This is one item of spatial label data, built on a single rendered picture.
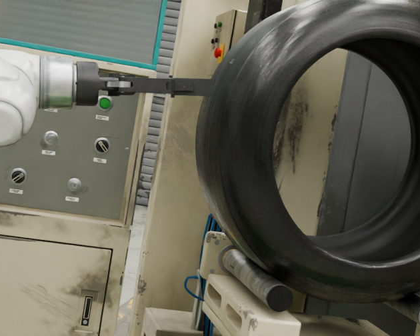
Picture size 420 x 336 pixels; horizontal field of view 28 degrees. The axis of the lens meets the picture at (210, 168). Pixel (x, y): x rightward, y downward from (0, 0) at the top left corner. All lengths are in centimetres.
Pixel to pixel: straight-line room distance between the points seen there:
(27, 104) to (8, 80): 4
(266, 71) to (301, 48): 7
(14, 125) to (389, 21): 65
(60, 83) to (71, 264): 67
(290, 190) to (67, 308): 60
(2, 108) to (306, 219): 81
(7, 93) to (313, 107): 77
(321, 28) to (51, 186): 84
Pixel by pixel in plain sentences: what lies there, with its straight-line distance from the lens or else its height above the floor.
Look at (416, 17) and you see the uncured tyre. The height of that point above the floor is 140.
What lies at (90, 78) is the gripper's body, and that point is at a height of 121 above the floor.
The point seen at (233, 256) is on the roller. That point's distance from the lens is 167.
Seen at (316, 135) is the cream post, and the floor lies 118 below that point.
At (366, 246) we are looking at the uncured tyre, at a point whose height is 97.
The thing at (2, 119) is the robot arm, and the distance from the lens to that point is 121.
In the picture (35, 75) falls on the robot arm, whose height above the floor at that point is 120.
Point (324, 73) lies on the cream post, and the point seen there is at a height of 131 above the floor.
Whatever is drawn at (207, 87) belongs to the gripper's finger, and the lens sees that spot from 146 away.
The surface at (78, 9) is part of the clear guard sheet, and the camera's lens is 197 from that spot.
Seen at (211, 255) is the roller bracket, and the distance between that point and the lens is 172.
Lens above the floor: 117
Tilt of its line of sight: 3 degrees down
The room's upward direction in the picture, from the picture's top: 9 degrees clockwise
